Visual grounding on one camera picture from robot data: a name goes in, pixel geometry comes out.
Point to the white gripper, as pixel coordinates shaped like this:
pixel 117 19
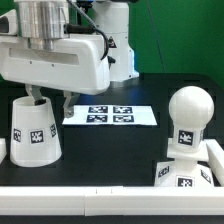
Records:
pixel 74 65

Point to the white lamp shade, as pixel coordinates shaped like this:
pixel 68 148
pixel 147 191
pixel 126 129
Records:
pixel 34 136

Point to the white lamp bulb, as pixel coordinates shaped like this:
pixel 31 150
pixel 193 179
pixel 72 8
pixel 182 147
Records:
pixel 190 108

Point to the white lamp base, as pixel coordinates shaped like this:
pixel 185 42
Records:
pixel 184 170

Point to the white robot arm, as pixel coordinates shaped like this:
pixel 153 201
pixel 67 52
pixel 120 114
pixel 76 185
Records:
pixel 42 22

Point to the white marker sheet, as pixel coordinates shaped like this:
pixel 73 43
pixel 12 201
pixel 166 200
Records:
pixel 111 115

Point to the white left rail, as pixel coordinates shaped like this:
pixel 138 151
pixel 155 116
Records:
pixel 3 151

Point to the white right rail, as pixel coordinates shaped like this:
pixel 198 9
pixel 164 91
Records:
pixel 216 159

